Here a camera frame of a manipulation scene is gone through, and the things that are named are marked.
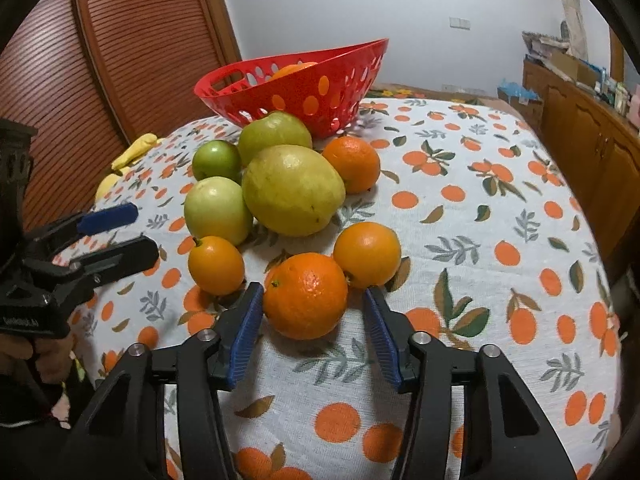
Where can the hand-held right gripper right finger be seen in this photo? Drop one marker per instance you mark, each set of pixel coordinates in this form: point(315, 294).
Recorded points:
point(382, 335)

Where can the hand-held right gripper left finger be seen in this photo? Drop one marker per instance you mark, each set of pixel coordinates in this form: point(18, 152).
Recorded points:
point(245, 330)

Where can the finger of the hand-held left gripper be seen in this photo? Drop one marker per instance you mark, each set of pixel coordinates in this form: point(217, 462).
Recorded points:
point(125, 257)
point(110, 216)

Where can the large dimpled orange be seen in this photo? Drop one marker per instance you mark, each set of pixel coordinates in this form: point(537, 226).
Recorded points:
point(306, 296)

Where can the small orange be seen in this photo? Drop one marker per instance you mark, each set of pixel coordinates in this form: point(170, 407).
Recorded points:
point(216, 266)

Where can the smooth orange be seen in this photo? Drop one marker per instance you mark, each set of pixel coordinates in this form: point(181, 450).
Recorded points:
point(367, 255)

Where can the pale green apple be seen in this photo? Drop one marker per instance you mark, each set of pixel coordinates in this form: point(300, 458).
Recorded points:
point(217, 210)

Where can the small dark green apple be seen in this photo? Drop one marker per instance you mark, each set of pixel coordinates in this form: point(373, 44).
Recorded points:
point(216, 160)

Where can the large yellow-green pear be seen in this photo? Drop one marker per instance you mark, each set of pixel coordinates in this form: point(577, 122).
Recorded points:
point(292, 190)

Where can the red plastic perforated basket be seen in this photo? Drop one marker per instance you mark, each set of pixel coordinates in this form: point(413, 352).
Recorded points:
point(300, 95)

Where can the person's left forearm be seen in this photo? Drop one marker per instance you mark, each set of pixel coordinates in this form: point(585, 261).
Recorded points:
point(25, 440)

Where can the person's left hand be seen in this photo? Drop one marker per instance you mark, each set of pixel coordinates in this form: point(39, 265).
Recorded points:
point(47, 360)

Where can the yellow cloth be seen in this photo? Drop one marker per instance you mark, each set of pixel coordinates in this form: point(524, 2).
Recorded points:
point(132, 152)

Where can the orange print tablecloth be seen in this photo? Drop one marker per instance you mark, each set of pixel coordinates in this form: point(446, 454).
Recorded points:
point(475, 240)

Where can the brown louvered wooden door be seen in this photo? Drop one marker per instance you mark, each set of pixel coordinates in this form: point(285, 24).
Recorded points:
point(90, 75)

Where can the box of blue items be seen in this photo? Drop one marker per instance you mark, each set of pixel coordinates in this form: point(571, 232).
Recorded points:
point(520, 96)

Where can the wooden sideboard cabinet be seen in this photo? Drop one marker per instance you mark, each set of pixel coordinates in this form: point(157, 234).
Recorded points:
point(590, 140)

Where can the cardboard box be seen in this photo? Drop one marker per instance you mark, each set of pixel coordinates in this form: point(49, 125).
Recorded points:
point(575, 67)

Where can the white wall switch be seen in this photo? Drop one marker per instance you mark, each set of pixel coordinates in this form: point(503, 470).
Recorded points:
point(460, 23)

